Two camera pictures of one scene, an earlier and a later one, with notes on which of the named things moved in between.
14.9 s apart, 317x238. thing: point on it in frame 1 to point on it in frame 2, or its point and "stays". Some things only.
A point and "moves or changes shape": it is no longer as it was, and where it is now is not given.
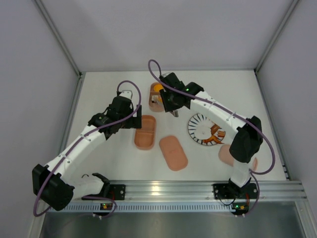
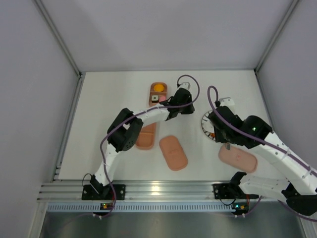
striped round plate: [200, 126] moves or changes shape
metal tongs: [155, 99] to [228, 146]
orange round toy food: [157, 88] stays
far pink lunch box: [155, 107] stays
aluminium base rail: [203, 191] stays
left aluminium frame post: [42, 10] stays
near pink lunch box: [145, 137] stays
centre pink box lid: [173, 152] stays
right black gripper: [169, 106] to [220, 134]
